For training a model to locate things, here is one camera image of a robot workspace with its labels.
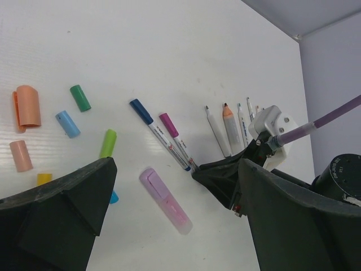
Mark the bright blue pen cap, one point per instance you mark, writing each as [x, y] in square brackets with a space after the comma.
[114, 198]

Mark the magenta cap marker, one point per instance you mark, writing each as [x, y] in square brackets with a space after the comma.
[164, 117]

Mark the large orange highlighter cap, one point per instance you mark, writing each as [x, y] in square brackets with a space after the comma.
[27, 109]

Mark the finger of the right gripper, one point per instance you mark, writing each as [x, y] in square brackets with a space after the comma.
[228, 180]

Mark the blue cap marker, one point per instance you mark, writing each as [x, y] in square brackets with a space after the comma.
[149, 121]

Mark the pink highlighter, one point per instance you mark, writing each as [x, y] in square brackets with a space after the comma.
[165, 200]

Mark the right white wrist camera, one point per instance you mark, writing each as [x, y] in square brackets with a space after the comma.
[275, 123]

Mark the teal cap pen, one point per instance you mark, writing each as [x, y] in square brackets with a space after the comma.
[242, 125]

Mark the small orange pen cap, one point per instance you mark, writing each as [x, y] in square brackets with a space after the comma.
[21, 156]

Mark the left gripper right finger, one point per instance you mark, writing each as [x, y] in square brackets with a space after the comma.
[294, 228]

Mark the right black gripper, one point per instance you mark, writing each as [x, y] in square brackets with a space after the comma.
[338, 185]

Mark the yellow pen cap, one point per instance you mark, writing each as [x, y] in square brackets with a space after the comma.
[43, 178]

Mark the orange cap highlighter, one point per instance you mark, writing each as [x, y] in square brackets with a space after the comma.
[233, 135]

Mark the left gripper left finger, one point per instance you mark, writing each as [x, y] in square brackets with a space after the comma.
[54, 226]

